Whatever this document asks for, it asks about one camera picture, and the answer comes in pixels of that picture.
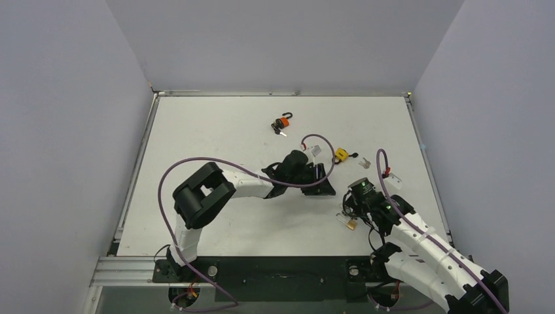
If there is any aluminium frame rail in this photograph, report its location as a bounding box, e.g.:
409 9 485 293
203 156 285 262
90 256 169 287

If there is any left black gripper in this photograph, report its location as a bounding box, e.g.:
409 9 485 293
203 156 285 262
287 164 334 196

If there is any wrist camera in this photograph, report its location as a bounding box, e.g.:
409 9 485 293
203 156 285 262
307 145 321 158
384 172 403 194

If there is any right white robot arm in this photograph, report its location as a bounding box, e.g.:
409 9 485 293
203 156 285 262
343 178 510 313

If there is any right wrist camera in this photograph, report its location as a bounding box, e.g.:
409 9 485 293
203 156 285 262
384 172 403 194

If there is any yellow padlock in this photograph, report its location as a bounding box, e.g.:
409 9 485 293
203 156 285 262
334 148 359 165

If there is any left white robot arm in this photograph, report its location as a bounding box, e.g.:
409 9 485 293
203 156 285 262
155 150 336 282

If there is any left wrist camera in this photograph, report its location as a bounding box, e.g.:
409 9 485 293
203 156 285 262
307 145 321 158

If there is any brass long-shackle padlock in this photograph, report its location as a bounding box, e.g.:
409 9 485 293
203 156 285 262
336 213 357 230

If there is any orange padlock with keys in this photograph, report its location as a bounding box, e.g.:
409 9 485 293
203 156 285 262
270 112 293 137

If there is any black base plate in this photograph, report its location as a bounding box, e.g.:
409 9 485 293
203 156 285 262
151 255 435 304

